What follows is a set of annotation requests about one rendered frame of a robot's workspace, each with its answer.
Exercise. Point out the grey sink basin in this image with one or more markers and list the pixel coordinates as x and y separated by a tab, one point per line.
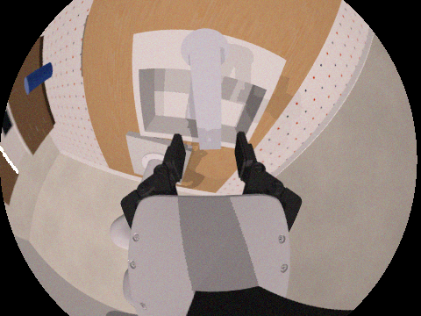
161	86

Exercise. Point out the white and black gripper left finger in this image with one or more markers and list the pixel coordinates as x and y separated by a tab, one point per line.
164	176

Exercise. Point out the grey mixer tap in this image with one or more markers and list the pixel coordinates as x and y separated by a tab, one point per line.
205	50

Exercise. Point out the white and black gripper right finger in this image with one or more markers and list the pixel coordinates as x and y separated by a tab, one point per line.
261	182

